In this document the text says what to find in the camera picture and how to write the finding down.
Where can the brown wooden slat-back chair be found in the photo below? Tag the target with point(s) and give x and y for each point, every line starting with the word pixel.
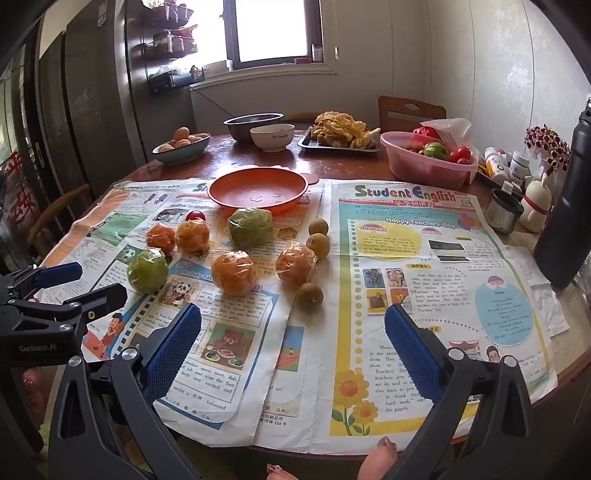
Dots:
pixel 411 113

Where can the person's right foot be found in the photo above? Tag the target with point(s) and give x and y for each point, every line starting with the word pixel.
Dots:
pixel 376 459

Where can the stainless steel bowl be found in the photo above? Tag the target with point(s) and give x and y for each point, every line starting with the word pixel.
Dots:
pixel 244 127

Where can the pink plastic basin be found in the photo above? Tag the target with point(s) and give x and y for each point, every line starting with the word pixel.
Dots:
pixel 425 170

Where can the red cherry tomato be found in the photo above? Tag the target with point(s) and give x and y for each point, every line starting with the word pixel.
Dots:
pixel 195 215

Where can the red and white flower ornament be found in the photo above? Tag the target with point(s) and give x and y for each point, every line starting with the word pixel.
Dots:
pixel 549 147

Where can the black water bottle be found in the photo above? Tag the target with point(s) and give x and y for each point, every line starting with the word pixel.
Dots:
pixel 568 207

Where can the metal baking tray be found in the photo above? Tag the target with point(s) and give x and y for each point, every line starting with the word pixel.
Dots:
pixel 307 143

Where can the grey refrigerator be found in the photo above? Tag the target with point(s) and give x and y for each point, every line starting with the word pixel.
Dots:
pixel 92 92

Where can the person's foot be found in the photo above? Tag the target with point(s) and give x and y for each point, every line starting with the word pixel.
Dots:
pixel 279 471
pixel 376 459

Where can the stainless steel cup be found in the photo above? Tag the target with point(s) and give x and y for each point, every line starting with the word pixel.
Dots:
pixel 503 214

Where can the heap of fried dough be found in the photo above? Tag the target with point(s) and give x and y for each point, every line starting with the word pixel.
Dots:
pixel 341 127

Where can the black wall rack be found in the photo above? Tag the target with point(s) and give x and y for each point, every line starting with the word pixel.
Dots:
pixel 171 46

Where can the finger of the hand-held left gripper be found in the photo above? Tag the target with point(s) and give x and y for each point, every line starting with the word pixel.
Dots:
pixel 57 273
pixel 104 297

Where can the orange-label medicine bottle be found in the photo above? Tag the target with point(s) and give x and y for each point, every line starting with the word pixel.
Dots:
pixel 497 168

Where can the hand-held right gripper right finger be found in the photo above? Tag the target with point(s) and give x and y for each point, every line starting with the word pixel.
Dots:
pixel 413 350

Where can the white paper towel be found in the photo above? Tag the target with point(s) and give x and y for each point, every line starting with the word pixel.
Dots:
pixel 531 277

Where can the white ceramic bowl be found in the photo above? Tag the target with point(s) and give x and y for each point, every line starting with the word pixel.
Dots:
pixel 272 138

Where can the green guava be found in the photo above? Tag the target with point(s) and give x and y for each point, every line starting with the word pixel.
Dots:
pixel 436 150

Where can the pile of brown eggs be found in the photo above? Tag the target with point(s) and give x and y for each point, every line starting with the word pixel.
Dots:
pixel 181 136

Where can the orange plastic plate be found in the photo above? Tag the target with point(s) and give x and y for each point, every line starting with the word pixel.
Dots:
pixel 257 190

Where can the teal egg bowl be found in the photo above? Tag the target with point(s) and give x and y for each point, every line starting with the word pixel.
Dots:
pixel 182 156

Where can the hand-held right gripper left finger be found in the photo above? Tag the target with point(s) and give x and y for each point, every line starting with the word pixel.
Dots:
pixel 173 350

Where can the colourful children's newspaper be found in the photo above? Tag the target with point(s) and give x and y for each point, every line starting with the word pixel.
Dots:
pixel 115 217
pixel 304 360

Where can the brown longan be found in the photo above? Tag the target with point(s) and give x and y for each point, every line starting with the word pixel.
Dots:
pixel 316 244
pixel 318 227
pixel 309 297

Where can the pile of cherry tomatoes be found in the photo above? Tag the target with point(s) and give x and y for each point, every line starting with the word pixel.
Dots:
pixel 461 154

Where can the yellow-bordered children's newspaper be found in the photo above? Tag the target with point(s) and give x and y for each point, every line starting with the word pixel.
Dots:
pixel 461 286

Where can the person's left foot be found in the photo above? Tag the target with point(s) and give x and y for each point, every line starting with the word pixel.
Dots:
pixel 279 471

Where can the white rabbit figurine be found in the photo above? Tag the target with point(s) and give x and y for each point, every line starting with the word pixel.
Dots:
pixel 535 203

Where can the plastic-wrapped green citrus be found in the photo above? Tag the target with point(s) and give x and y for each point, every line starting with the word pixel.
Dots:
pixel 250 226
pixel 147 273

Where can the green-label medicine bottle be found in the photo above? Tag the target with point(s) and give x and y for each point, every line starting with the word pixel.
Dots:
pixel 519 167

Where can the window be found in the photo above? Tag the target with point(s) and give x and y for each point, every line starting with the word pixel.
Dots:
pixel 277 30

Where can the plastic-wrapped orange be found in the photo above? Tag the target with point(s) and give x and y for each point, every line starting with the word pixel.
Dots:
pixel 192 236
pixel 296 264
pixel 233 273
pixel 161 238

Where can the red and white plastic bag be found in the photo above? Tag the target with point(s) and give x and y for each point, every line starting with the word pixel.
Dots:
pixel 455 129

